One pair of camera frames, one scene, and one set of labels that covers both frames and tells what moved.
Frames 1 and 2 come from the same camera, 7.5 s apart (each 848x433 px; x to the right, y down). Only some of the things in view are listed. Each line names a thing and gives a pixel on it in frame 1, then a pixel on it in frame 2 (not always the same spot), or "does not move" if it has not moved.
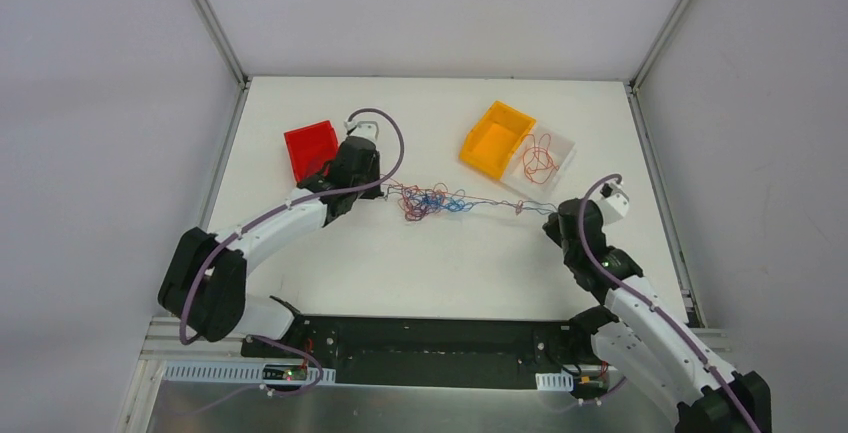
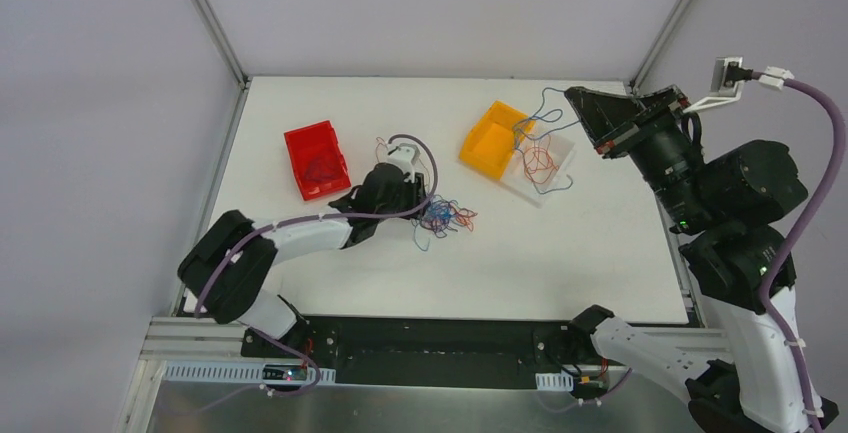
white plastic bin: x=539 y=161 does not move
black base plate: x=436 y=353 does not move
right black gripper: x=556 y=226 -> x=643 y=124
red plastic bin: x=311 y=149 does not move
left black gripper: x=370 y=174 -> x=411 y=193
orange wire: x=538 y=161 does not move
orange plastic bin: x=496 y=138 does not move
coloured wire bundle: x=424 y=201 -> x=438 y=217
